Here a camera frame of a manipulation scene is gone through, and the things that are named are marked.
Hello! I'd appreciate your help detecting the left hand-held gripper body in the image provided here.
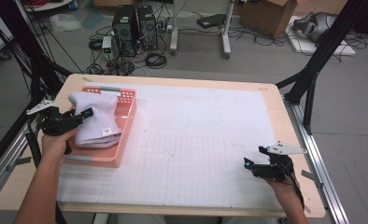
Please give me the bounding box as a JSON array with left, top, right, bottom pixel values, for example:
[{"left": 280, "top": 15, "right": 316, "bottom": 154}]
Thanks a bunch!
[{"left": 26, "top": 99, "right": 83, "bottom": 136}]

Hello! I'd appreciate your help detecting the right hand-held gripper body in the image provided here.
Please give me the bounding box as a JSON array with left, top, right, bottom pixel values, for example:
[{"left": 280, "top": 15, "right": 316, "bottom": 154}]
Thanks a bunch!
[{"left": 251, "top": 140, "right": 307, "bottom": 182}]

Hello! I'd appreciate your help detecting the lilac printed towel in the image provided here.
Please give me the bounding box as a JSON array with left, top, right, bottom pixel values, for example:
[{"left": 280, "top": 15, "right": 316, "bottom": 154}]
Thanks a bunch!
[{"left": 68, "top": 91, "right": 123, "bottom": 149}]

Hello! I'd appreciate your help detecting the pink plastic basket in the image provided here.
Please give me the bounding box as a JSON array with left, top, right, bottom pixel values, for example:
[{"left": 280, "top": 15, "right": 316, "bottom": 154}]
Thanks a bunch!
[{"left": 64, "top": 86, "right": 138, "bottom": 169}]

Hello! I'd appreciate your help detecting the person's right hand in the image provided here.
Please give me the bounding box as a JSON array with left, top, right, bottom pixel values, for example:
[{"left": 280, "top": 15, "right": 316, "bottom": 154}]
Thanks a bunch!
[{"left": 265, "top": 176, "right": 298, "bottom": 200}]

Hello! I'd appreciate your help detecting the person's left hand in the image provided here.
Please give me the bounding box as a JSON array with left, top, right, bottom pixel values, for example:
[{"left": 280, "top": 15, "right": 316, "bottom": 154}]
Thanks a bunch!
[{"left": 41, "top": 127, "right": 78, "bottom": 162}]

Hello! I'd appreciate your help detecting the white grid mat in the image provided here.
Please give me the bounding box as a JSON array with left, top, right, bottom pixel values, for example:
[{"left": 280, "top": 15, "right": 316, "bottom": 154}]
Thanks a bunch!
[{"left": 56, "top": 81, "right": 290, "bottom": 210}]

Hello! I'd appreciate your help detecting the white power adapter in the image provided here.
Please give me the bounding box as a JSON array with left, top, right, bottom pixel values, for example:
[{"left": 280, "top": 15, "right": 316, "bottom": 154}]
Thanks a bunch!
[{"left": 101, "top": 35, "right": 113, "bottom": 54}]

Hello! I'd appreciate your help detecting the large black computer tower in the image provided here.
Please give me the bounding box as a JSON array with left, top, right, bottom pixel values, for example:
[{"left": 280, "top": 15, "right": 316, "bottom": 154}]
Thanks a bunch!
[{"left": 111, "top": 4, "right": 138, "bottom": 58}]

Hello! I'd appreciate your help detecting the clear plastic bag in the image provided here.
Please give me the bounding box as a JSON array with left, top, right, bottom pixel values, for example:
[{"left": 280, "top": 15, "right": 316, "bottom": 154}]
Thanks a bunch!
[{"left": 50, "top": 12, "right": 83, "bottom": 34}]

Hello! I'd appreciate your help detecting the small black computer tower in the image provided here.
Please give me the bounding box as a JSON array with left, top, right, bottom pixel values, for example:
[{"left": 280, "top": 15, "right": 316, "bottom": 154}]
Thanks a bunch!
[{"left": 136, "top": 5, "right": 159, "bottom": 50}]

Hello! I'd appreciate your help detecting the white round table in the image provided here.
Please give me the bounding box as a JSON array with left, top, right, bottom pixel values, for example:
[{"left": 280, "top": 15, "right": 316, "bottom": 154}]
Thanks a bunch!
[{"left": 22, "top": 0, "right": 74, "bottom": 13}]

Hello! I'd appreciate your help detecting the white floor board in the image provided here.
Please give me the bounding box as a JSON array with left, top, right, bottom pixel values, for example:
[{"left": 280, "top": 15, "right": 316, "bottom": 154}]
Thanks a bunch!
[{"left": 285, "top": 15, "right": 357, "bottom": 57}]

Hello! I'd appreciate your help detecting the white metal stand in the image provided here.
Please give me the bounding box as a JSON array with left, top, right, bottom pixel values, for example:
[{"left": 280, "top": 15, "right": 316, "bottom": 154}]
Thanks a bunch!
[{"left": 169, "top": 0, "right": 236, "bottom": 60}]

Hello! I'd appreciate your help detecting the grey rounded device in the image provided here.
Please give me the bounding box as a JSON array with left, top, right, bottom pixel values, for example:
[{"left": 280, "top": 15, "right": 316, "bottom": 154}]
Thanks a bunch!
[{"left": 292, "top": 11, "right": 337, "bottom": 43}]

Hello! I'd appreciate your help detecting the open cardboard box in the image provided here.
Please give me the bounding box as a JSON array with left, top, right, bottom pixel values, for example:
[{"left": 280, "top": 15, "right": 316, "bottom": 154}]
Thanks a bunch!
[{"left": 238, "top": 0, "right": 298, "bottom": 40}]

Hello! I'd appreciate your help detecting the flat black box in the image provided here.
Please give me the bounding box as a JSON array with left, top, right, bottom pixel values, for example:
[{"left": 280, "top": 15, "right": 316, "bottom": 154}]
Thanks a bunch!
[{"left": 196, "top": 13, "right": 227, "bottom": 30}]

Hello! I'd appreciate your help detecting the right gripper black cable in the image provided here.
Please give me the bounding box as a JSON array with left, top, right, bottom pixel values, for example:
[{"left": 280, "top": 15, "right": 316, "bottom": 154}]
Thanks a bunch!
[{"left": 286, "top": 161, "right": 305, "bottom": 209}]

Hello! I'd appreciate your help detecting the grey metal bracket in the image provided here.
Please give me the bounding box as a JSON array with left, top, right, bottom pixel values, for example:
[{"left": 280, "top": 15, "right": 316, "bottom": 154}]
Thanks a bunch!
[
  {"left": 6, "top": 156, "right": 32, "bottom": 173},
  {"left": 301, "top": 169, "right": 325, "bottom": 189}
]

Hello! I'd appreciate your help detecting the coiled black cable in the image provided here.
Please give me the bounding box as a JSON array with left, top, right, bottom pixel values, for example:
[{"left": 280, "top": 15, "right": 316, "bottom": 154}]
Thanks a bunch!
[{"left": 145, "top": 52, "right": 168, "bottom": 70}]

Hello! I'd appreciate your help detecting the black metal frame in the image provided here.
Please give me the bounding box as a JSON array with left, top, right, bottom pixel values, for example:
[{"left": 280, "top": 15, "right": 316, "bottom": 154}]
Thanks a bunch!
[
  {"left": 0, "top": 0, "right": 74, "bottom": 176},
  {"left": 275, "top": 0, "right": 368, "bottom": 136}
]

